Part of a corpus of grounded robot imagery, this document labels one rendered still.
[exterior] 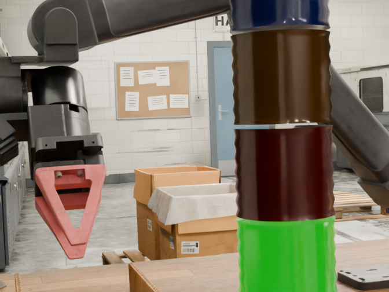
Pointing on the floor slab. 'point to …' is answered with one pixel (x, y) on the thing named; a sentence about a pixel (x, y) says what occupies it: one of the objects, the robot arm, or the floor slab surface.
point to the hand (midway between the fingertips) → (76, 244)
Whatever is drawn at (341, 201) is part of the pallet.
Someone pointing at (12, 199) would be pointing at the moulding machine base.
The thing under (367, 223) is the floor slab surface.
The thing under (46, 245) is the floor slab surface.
